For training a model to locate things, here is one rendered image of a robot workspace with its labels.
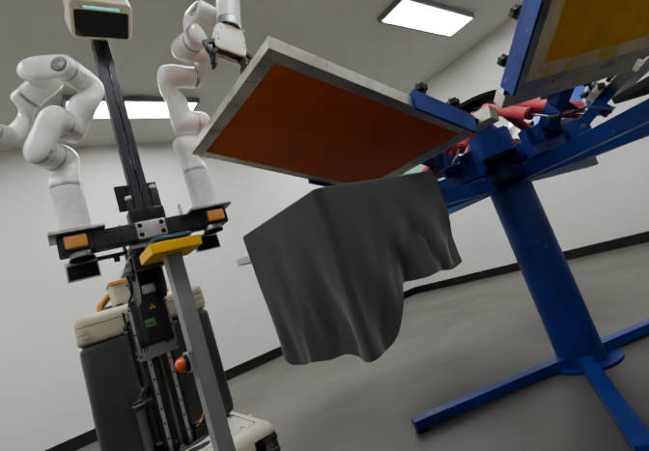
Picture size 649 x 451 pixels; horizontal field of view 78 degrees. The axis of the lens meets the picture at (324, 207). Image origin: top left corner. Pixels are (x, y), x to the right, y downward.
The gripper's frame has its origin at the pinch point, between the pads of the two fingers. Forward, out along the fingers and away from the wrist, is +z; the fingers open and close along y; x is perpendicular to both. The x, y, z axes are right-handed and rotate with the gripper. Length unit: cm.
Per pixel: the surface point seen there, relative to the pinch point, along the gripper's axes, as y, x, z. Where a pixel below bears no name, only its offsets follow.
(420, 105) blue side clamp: -49, 29, 17
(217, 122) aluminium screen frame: 1.1, -6.9, 15.2
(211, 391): 1, -13, 90
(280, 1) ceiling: -94, -118, -196
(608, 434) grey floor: -113, 24, 115
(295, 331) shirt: -24, -11, 77
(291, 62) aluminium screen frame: -5.2, 26.8, 16.1
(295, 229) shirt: -15, 7, 52
